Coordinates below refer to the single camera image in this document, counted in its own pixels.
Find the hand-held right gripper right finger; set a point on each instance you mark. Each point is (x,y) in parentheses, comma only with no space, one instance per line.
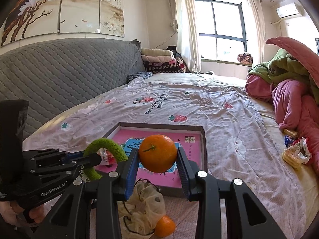
(183,176)

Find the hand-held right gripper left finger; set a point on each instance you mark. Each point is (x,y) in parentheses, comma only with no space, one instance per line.
(130,176)

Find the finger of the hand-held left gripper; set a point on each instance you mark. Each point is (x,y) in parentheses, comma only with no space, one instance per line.
(87,161)
(74,156)

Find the red egg toy packet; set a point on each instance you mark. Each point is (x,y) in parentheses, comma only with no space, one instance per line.
(108,158)

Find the green fuzzy scrunchie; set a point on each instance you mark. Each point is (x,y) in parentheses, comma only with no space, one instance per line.
(109,143)

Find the shallow grey cardboard box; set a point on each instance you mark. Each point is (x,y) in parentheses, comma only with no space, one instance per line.
(203,154)

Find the cream dotted scrunchie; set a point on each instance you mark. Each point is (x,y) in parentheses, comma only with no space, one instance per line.
(147,204)

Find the orange mandarin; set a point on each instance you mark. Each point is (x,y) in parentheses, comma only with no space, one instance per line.
(165,226)
(157,154)

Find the person's left hand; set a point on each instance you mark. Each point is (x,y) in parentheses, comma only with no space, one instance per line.
(8,214)

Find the strawberry print bed sheet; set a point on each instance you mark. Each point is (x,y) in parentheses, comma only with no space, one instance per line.
(224,129)

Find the grey quilted headboard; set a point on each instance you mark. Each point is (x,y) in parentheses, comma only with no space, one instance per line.
(62,79)

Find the dark blue patterned cloth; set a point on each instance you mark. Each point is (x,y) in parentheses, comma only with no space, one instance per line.
(139,76)

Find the yellow biscuit packet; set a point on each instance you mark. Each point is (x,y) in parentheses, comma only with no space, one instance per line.
(291,158)

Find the dark checkered folded blanket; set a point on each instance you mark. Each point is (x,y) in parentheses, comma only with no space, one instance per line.
(164,67)

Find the blue candy wrapper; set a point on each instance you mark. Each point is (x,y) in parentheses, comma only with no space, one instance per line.
(289,141)

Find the orange snack packet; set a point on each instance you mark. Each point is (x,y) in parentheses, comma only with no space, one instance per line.
(290,133)

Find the pink folded blanket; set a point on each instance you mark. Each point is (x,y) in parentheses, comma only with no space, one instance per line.
(159,59)

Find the cream mattress sheet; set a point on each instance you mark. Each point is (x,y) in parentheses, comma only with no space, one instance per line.
(306,186)

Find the white patterned scrunchie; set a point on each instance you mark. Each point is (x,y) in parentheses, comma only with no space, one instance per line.
(305,151)

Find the black bag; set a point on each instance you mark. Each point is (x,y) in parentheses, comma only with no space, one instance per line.
(175,52)

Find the cream folded blanket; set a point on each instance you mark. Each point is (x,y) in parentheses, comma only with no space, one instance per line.
(157,52)

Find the magenta duvet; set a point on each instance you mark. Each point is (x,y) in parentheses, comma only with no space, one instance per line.
(289,99)

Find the floral cushion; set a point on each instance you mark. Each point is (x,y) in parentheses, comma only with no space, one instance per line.
(244,58)

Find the cream curtain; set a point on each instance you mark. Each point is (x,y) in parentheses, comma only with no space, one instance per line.
(255,29)
(187,29)

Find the green blanket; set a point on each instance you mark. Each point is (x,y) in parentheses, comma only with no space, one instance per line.
(281,67)

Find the dark framed window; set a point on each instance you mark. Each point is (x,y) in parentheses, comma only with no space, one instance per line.
(221,29)

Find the black television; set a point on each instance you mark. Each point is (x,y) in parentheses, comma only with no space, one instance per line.
(317,46)

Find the white air conditioner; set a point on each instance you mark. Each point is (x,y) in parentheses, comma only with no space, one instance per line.
(289,10)

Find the floral wall painting panel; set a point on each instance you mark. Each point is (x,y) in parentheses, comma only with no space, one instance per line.
(112,10)
(79,7)
(32,12)

